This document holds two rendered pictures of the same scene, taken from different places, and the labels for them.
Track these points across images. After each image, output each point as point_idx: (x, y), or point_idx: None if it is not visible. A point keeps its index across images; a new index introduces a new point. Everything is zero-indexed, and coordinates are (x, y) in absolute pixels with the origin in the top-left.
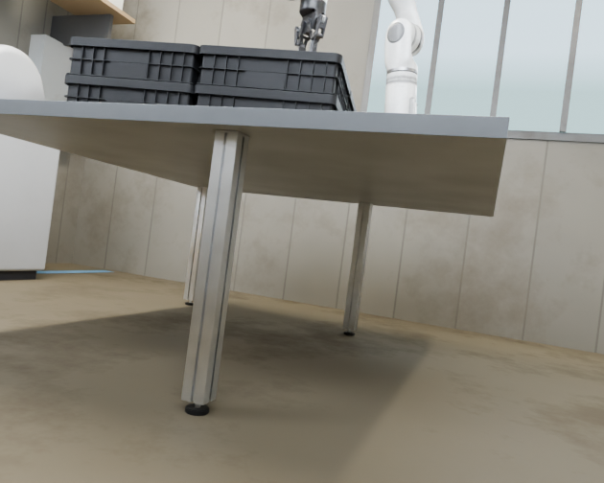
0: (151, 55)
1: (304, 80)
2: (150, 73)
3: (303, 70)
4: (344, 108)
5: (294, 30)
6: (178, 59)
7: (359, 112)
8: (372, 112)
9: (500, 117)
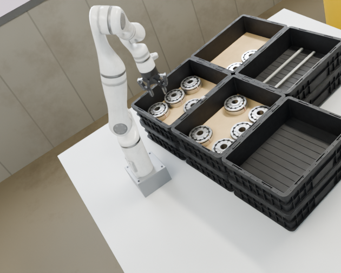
0: (211, 47)
1: (150, 105)
2: (214, 56)
3: (149, 101)
4: (170, 136)
5: (166, 73)
6: (201, 57)
7: (101, 127)
8: (97, 130)
9: (59, 154)
